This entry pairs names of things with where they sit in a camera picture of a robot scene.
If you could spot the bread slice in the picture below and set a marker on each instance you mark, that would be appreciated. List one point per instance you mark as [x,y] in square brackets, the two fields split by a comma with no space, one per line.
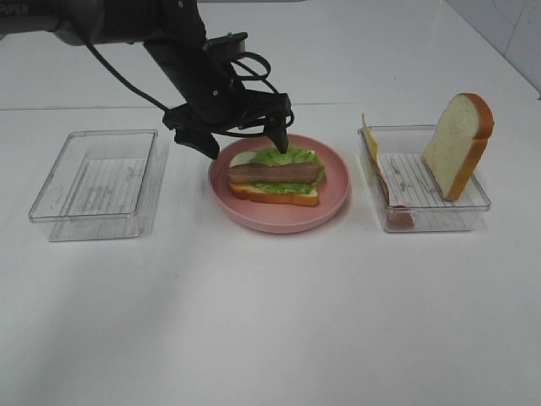
[246,192]
[460,138]

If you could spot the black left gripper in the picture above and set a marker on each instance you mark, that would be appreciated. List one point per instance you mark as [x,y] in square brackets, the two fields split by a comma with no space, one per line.
[211,80]

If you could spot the clear plastic tray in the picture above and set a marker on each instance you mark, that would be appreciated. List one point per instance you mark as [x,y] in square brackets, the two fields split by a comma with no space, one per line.
[102,185]
[412,185]

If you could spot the green lettuce leaf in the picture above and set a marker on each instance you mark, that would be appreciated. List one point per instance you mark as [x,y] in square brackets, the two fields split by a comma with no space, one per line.
[270,156]

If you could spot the pink round plate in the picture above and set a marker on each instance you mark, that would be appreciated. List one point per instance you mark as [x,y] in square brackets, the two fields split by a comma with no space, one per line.
[282,218]

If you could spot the right clear plastic tray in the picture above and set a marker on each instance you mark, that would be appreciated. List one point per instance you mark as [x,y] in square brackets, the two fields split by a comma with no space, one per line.
[412,185]

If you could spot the left clear plastic tray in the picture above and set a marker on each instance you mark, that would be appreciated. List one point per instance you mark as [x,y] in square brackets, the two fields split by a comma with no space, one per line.
[102,185]

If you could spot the yellow cheese slice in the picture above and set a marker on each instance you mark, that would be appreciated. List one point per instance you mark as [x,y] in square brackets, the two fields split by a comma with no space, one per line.
[372,145]

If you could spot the bacon strip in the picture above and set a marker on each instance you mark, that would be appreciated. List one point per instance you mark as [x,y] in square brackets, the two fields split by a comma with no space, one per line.
[304,172]
[401,219]

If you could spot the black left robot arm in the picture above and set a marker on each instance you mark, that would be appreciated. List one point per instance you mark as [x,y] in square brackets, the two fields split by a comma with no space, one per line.
[89,23]

